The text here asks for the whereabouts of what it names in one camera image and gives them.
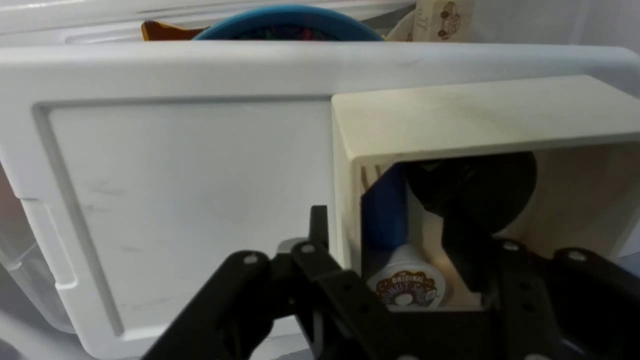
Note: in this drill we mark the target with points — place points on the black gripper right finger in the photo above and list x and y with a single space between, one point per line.
569 306

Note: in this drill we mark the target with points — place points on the small wooden crate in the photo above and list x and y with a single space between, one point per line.
426 179

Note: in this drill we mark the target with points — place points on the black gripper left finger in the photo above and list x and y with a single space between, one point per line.
236 308

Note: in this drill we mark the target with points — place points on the white bin lid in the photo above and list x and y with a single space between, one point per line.
141 166

